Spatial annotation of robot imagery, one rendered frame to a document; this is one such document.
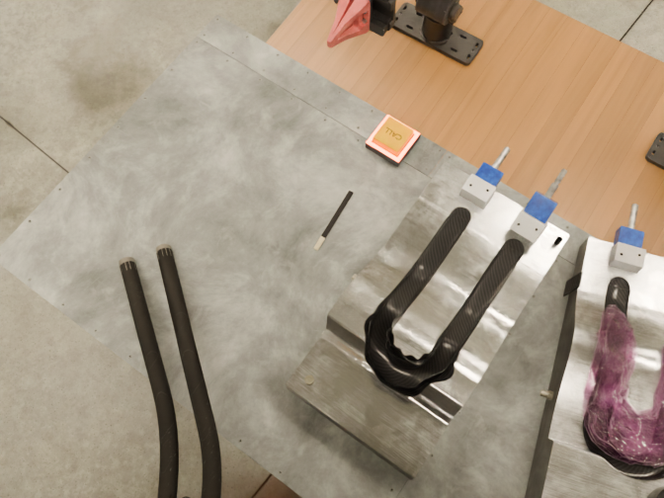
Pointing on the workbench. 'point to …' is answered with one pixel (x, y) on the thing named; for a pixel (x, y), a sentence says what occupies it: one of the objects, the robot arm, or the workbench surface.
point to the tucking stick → (333, 220)
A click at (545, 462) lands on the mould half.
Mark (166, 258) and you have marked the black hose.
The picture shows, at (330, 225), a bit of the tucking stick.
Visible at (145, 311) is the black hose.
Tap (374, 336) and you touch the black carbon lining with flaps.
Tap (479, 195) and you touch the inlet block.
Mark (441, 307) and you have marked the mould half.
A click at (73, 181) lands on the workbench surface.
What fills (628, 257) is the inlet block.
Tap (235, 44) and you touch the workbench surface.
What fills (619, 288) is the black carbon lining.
